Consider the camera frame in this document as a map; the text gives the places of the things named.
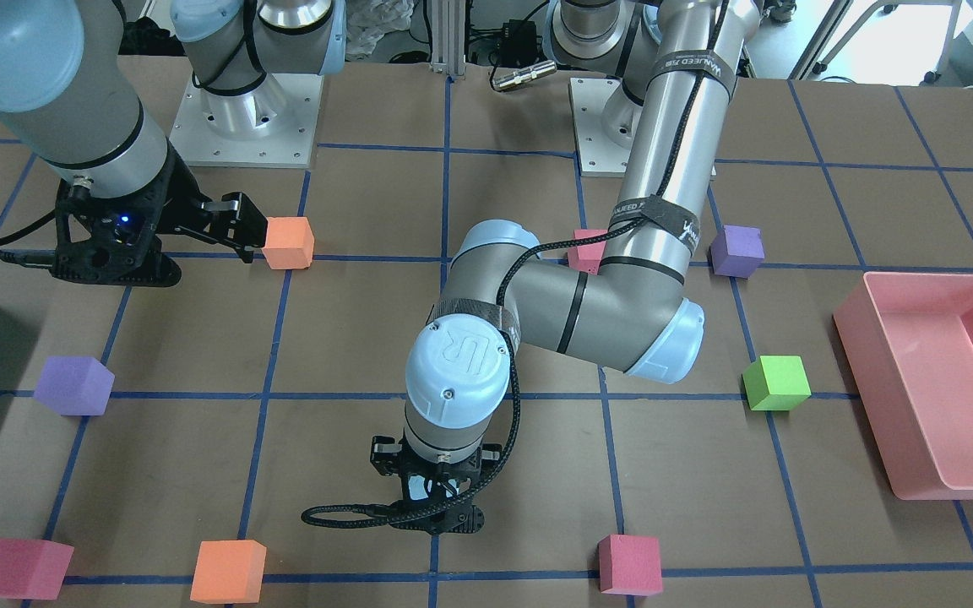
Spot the green foam block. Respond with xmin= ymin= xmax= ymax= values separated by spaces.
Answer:
xmin=742 ymin=355 xmax=812 ymax=411

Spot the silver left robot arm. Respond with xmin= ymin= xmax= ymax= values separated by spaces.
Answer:
xmin=351 ymin=1 xmax=761 ymax=535

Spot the pink block far corner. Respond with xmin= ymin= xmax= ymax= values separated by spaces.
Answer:
xmin=0 ymin=538 xmax=74 ymax=600

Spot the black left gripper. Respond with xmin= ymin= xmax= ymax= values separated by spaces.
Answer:
xmin=370 ymin=436 xmax=503 ymax=535

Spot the pink plastic tray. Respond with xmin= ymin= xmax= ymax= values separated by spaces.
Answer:
xmin=834 ymin=272 xmax=973 ymax=500

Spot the aluminium frame post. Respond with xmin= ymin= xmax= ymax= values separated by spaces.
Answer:
xmin=425 ymin=0 xmax=468 ymax=82

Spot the pink block near arm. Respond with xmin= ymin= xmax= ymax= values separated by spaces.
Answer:
xmin=567 ymin=230 xmax=606 ymax=274

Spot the orange block far side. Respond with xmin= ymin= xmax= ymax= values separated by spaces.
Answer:
xmin=190 ymin=540 xmax=267 ymax=605

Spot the pink block middle row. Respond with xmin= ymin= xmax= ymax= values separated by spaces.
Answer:
xmin=597 ymin=534 xmax=664 ymax=597

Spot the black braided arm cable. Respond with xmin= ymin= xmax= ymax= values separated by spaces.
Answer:
xmin=301 ymin=0 xmax=728 ymax=529

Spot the purple foam block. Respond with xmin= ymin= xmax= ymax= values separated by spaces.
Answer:
xmin=709 ymin=225 xmax=765 ymax=280
xmin=32 ymin=356 xmax=115 ymax=415

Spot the brass cylinder tool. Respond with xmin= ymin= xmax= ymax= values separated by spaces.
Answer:
xmin=490 ymin=59 xmax=557 ymax=93

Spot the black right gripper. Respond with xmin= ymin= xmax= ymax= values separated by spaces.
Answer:
xmin=52 ymin=155 xmax=268 ymax=287

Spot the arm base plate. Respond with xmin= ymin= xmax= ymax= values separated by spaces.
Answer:
xmin=169 ymin=73 xmax=324 ymax=169
xmin=570 ymin=77 xmax=644 ymax=178

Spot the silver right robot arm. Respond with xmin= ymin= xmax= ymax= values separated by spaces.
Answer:
xmin=0 ymin=1 xmax=347 ymax=287

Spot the orange block near arm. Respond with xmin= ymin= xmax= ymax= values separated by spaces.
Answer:
xmin=262 ymin=216 xmax=314 ymax=270

